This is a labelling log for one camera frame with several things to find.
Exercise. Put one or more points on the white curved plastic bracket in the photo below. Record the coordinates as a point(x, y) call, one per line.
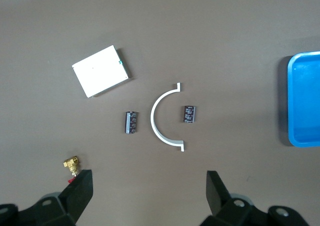
point(153, 118)

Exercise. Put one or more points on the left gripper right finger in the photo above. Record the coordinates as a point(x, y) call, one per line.
point(217, 198)

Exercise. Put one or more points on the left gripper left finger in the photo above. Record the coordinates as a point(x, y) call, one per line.
point(77, 196)

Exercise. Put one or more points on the silver metal plate box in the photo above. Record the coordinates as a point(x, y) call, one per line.
point(100, 70)

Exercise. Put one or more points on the blue plastic tray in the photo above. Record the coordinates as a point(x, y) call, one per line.
point(307, 98)

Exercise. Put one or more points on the brown table cover sheet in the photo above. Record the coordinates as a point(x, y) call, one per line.
point(200, 35)

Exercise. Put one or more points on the small black connector block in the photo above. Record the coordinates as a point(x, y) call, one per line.
point(131, 122)

